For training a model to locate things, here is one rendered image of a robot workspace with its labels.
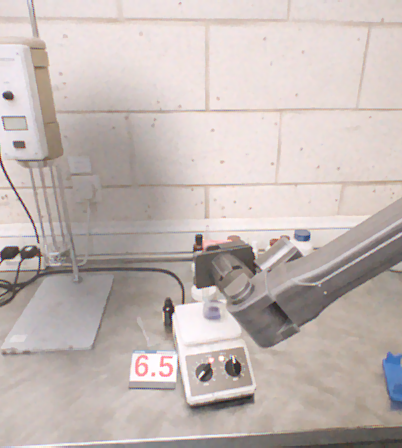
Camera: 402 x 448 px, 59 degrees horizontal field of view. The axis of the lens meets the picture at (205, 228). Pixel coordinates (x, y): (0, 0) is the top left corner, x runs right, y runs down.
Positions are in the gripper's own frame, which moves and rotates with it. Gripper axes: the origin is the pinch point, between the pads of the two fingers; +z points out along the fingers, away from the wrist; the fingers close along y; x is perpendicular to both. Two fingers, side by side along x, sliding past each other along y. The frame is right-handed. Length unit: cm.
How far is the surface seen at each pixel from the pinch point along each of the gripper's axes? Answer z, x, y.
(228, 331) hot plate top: -5.3, 17.0, -2.6
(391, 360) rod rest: -16.5, 24.3, -34.1
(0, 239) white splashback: 58, 17, 48
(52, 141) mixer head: 22.5, -17.2, 25.5
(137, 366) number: -1.7, 23.6, 15.3
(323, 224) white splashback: 32, 16, -51
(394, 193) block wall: 29, 7, -75
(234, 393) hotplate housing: -13.9, 23.8, -0.4
